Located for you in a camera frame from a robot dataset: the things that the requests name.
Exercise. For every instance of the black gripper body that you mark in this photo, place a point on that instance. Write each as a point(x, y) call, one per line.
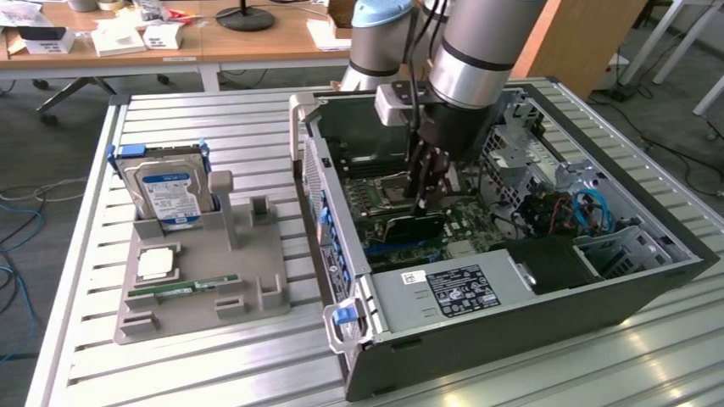
point(452, 131)

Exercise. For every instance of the black graphics card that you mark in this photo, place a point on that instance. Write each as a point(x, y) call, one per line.
point(414, 231)

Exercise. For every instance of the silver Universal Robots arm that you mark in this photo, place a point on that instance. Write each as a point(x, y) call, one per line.
point(474, 42)

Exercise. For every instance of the CPU socket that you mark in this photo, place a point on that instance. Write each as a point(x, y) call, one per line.
point(393, 191)

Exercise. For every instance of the silver metal disk bay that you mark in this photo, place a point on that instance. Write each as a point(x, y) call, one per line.
point(509, 191)
point(621, 254)

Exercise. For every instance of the green motherboard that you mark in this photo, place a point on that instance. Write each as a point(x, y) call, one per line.
point(469, 229)

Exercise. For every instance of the blue expansion slot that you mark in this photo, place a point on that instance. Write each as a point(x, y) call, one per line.
point(376, 245)

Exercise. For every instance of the black plastic shroud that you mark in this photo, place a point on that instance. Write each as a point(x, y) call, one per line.
point(553, 263)

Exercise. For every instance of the grey power supply unit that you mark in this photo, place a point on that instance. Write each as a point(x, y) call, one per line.
point(406, 305)

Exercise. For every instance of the wooden cabinet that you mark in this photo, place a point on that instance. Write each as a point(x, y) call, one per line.
point(588, 51)

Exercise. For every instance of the black power strip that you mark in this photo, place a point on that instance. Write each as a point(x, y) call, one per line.
point(618, 94)

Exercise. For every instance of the white booklet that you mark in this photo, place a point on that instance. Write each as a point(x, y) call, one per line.
point(325, 36)

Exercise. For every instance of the brown cardboard box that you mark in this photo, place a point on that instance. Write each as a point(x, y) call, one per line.
point(338, 12)

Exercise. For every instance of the blue plastic case latch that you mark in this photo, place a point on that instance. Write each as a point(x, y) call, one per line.
point(341, 317)

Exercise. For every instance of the black open PC case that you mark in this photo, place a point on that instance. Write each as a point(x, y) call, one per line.
point(509, 339)

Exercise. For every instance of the white metal desk leg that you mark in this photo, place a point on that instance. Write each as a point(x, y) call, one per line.
point(686, 42)
point(706, 97)
point(650, 42)

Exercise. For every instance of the grey plastic parts rack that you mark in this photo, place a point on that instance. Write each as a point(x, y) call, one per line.
point(202, 258)

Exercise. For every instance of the black round lamp base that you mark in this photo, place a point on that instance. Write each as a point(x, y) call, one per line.
point(245, 21)

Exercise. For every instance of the hard disk in blue caddy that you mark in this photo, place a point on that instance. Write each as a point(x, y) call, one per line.
point(166, 199)

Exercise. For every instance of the green RAM stick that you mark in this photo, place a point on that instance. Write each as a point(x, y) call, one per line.
point(181, 288)

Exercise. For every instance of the silver CPU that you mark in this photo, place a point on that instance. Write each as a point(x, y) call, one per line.
point(156, 265)

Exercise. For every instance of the small white printed box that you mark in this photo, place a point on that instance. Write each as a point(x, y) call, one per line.
point(161, 40)

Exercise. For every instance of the white open box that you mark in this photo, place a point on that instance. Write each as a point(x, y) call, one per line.
point(118, 44)

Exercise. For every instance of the wooden desk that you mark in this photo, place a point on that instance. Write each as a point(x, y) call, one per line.
point(78, 59)

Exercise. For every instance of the grey cylindrical cup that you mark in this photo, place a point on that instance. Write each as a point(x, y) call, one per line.
point(81, 5)

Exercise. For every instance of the white box black lid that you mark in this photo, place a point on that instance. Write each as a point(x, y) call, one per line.
point(48, 44)

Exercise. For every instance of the crumpled plastic bag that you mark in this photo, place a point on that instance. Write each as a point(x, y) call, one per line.
point(20, 15)

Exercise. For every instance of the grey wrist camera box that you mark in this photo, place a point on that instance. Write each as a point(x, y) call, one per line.
point(393, 108)

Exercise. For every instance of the white switch box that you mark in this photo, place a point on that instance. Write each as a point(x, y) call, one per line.
point(617, 61)

